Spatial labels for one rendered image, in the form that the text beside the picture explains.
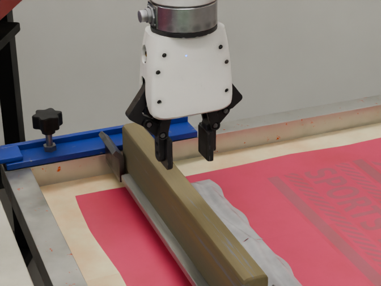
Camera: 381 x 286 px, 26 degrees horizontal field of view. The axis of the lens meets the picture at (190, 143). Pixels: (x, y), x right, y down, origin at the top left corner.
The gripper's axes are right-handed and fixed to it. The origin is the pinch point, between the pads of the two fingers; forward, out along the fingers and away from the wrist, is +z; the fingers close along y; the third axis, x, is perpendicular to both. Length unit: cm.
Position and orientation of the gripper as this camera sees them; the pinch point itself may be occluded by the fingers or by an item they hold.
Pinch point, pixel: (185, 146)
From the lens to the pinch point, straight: 98.9
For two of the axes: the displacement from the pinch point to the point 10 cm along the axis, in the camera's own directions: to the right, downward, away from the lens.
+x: -3.8, -4.1, 8.3
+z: 0.1, 9.0, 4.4
